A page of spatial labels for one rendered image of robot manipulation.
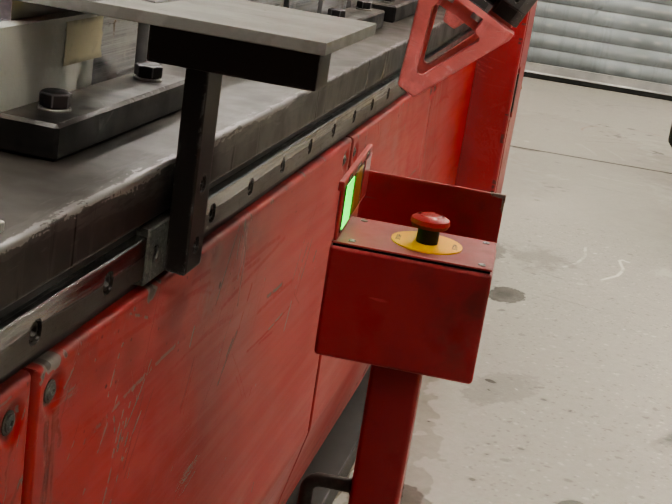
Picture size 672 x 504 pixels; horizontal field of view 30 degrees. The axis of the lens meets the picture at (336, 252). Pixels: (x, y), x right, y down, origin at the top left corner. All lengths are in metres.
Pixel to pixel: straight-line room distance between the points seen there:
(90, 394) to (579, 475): 1.82
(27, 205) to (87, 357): 0.15
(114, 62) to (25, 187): 0.32
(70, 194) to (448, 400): 2.08
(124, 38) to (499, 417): 1.83
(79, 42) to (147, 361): 0.28
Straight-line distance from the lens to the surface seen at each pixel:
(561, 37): 8.48
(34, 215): 0.86
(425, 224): 1.23
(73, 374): 0.95
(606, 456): 2.82
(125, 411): 1.08
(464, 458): 2.66
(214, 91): 1.05
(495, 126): 3.20
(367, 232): 1.26
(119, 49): 1.22
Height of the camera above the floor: 1.12
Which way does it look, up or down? 17 degrees down
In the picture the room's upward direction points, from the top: 9 degrees clockwise
